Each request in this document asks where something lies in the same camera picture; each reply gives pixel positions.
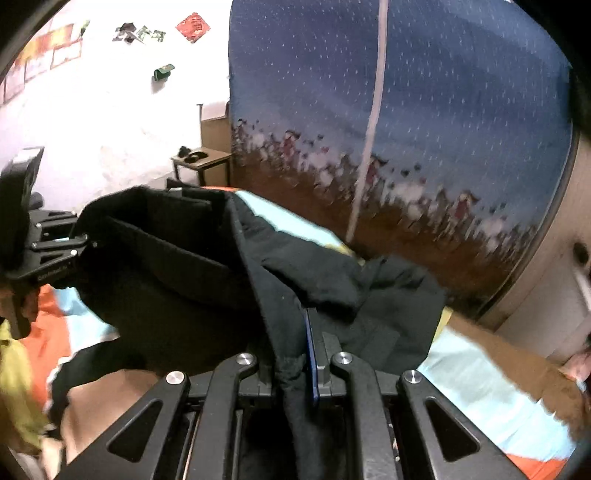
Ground white drawer cabinet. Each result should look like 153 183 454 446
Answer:
497 256 590 364

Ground colourful patchwork bed quilt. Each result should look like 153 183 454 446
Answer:
0 186 583 480

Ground dark paper wall cutouts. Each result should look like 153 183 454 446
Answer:
113 22 166 44

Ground person left hand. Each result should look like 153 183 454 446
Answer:
1 284 40 339

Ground red diamond wall decoration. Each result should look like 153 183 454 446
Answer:
176 12 211 44

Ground blue fabric wardrobe cover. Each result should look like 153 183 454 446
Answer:
229 1 574 316

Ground small wooden side table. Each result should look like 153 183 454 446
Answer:
171 147 231 187

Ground green wall hook holder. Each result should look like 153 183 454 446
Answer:
152 64 175 82

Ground black item on table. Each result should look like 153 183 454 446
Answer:
177 146 208 164

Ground black padded winter jacket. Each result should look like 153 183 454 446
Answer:
49 187 446 479

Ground wall posters at left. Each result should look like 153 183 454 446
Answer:
1 20 90 106

